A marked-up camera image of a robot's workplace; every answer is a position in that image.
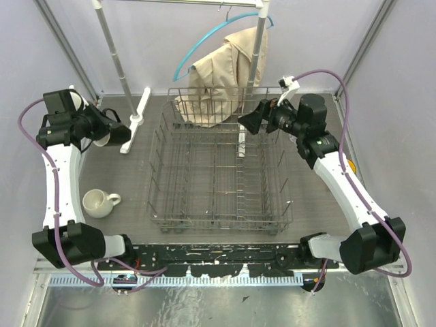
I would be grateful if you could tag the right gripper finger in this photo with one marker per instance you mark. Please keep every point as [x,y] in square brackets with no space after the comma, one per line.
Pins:
[263,109]
[252,121]

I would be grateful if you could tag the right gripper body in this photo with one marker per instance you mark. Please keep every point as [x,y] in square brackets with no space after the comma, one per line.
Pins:
[282,118]

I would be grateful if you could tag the white metal clothes rack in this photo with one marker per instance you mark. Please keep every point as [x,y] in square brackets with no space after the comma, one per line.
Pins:
[145,40]

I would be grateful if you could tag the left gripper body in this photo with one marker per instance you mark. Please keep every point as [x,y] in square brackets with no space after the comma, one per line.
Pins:
[103,125]

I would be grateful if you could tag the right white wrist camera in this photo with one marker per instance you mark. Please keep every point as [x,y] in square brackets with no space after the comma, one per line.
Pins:
[289,86]

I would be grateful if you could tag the white slotted cable duct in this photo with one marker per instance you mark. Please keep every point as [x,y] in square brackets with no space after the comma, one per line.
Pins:
[66,280]

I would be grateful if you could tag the black mug cream inside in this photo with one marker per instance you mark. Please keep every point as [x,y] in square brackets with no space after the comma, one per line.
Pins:
[109,117]

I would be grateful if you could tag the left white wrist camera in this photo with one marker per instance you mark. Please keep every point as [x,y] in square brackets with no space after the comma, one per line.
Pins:
[80,103]

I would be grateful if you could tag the cream speckled ceramic mug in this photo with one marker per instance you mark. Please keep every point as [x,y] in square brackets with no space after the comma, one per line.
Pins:
[99,204]

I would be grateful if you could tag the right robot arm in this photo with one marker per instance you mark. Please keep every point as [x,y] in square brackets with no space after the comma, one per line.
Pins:
[375,238]

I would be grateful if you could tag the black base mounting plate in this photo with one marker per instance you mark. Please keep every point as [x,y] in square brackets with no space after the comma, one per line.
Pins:
[221,260]

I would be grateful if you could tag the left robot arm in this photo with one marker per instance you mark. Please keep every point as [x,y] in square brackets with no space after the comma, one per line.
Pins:
[70,119]

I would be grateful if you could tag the beige cloth garment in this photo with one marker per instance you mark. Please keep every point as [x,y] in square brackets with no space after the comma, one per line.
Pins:
[217,81]

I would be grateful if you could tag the grey wire dish rack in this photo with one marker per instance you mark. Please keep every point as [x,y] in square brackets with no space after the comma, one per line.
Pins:
[208,173]

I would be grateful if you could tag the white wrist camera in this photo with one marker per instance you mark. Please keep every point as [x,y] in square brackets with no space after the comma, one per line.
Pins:
[80,103]
[289,86]

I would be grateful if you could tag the teal clothes hanger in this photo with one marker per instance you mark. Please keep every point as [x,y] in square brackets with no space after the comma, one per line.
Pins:
[204,41]

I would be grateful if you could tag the yellow plastic cup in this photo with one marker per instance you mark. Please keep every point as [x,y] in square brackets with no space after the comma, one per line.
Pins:
[352,166]

